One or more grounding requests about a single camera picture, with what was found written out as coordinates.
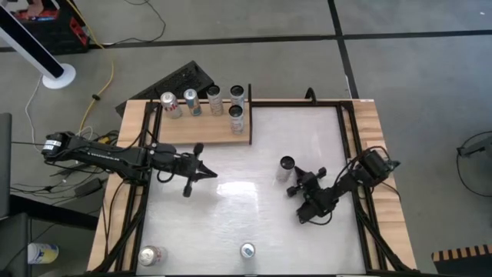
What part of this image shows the grey black floor stand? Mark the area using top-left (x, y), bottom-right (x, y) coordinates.
top-left (456, 130), bottom-right (492, 199)

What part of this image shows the yellow black striped barrier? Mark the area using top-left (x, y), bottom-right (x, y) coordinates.
top-left (430, 243), bottom-right (492, 277)

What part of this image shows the thin black floor cable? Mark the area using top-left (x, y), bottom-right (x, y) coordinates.
top-left (90, 0), bottom-right (168, 48)

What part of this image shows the white yellow can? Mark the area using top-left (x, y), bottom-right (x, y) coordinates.
top-left (27, 242), bottom-right (60, 265)

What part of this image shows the wooden shelf board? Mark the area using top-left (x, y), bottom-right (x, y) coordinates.
top-left (158, 102), bottom-right (251, 146)

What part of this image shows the white black floor stand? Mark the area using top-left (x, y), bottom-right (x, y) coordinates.
top-left (0, 3), bottom-right (77, 91)

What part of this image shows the black cable bundle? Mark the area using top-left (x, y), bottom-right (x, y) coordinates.
top-left (10, 161), bottom-right (111, 201)

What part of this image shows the dark grey panel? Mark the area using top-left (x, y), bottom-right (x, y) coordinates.
top-left (0, 112), bottom-right (13, 220)

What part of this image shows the white cable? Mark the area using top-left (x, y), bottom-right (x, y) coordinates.
top-left (24, 75), bottom-right (44, 144)

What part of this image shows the black power adapter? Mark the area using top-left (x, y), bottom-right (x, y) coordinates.
top-left (75, 178), bottom-right (104, 198)

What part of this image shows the black red tool case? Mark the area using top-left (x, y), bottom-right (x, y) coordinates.
top-left (15, 0), bottom-right (92, 55)

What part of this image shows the person's hand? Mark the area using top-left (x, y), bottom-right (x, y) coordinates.
top-left (25, 0), bottom-right (53, 18)

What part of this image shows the yellow cable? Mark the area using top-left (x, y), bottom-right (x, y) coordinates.
top-left (65, 0), bottom-right (116, 134)

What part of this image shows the blue silver Red Bull can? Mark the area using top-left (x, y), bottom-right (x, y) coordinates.
top-left (183, 88), bottom-right (203, 117)
top-left (240, 242), bottom-right (257, 260)

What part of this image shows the black keyboard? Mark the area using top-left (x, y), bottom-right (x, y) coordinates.
top-left (115, 60), bottom-right (215, 118)

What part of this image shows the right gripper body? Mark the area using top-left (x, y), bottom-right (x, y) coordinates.
top-left (286, 167), bottom-right (335, 225)

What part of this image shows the silver Diet Coke can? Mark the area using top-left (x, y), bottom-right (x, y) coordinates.
top-left (160, 91), bottom-right (184, 119)

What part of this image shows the black metal table frame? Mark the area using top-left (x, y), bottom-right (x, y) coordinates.
top-left (101, 98), bottom-right (414, 276)

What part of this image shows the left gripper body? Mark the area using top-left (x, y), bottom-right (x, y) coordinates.
top-left (153, 144), bottom-right (204, 197)

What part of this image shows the dark grey cabinet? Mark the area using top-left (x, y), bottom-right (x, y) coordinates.
top-left (0, 212), bottom-right (32, 277)

